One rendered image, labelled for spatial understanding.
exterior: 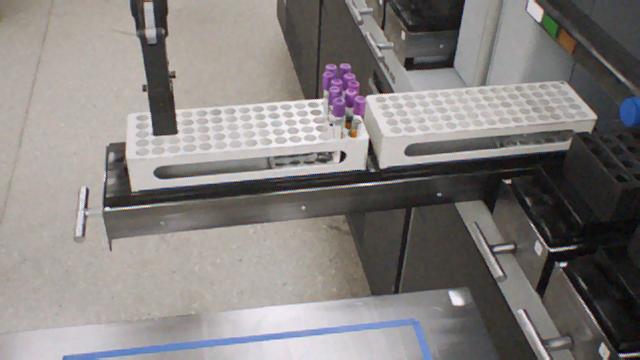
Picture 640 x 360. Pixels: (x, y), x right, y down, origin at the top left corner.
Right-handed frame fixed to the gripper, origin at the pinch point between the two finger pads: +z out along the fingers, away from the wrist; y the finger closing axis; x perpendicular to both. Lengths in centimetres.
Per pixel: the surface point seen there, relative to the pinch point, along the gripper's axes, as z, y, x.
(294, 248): 90, 64, -29
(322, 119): 3.8, 0.5, -20.0
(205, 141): 4.3, -1.5, -4.7
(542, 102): 4, 1, -51
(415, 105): 3.8, 2.1, -33.2
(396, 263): 56, 23, -42
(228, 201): 10.0, -6.7, -6.8
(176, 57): 90, 179, 0
